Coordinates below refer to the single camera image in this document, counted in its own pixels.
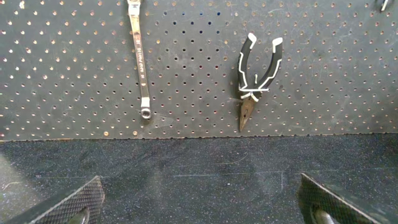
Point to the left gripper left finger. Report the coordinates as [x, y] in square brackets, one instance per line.
[74, 205]

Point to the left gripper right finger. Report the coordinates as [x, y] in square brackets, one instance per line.
[323, 207]

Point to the black and white pliers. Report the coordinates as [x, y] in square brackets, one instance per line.
[246, 110]

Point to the wrench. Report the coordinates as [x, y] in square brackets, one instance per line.
[139, 53]

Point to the black pegboard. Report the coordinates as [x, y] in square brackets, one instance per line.
[192, 62]

